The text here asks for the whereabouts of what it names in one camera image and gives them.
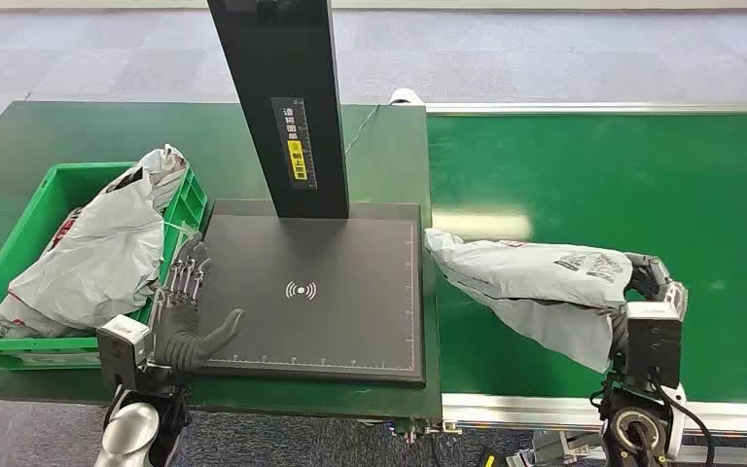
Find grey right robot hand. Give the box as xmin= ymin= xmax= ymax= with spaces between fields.
xmin=624 ymin=253 xmax=690 ymax=322

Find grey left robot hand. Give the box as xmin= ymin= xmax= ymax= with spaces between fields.
xmin=152 ymin=233 xmax=246 ymax=376

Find grey mailer bag red print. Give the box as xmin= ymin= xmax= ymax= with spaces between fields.
xmin=423 ymin=228 xmax=636 ymax=376

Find green conveyor belt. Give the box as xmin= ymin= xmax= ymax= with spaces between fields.
xmin=426 ymin=112 xmax=747 ymax=407

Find white conveyor roller end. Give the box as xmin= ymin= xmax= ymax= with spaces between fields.
xmin=388 ymin=87 xmax=427 ymax=107

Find crumpled grey mailer bag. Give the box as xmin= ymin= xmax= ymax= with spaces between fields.
xmin=0 ymin=144 xmax=189 ymax=341

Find white plastic strip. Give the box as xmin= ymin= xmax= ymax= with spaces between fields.
xmin=161 ymin=219 xmax=203 ymax=237

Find green plastic crate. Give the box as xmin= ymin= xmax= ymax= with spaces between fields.
xmin=0 ymin=161 xmax=210 ymax=373

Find black yellow ruler label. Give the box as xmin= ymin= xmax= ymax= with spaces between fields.
xmin=270 ymin=96 xmax=319 ymax=192

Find metal table edge fittings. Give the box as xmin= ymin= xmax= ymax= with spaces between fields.
xmin=382 ymin=418 xmax=464 ymax=446

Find black scanner column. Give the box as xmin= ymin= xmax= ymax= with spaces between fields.
xmin=206 ymin=0 xmax=351 ymax=221

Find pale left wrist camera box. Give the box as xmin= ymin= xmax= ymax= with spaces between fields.
xmin=95 ymin=314 xmax=154 ymax=390

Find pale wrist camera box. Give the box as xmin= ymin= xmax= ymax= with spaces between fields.
xmin=624 ymin=301 xmax=684 ymax=390
xmin=95 ymin=314 xmax=154 ymax=390

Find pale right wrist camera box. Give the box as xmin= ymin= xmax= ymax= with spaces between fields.
xmin=624 ymin=301 xmax=684 ymax=390

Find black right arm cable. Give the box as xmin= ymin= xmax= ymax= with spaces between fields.
xmin=648 ymin=372 xmax=716 ymax=467

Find black scanner base plate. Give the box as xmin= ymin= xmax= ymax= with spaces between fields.
xmin=194 ymin=199 xmax=427 ymax=388

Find aluminium conveyor frame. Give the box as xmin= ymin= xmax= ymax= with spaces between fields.
xmin=424 ymin=101 xmax=747 ymax=465

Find metal conveyor bracket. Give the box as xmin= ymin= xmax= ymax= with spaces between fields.
xmin=505 ymin=429 xmax=605 ymax=467

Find thin grey wire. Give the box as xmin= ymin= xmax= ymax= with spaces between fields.
xmin=344 ymin=104 xmax=382 ymax=158

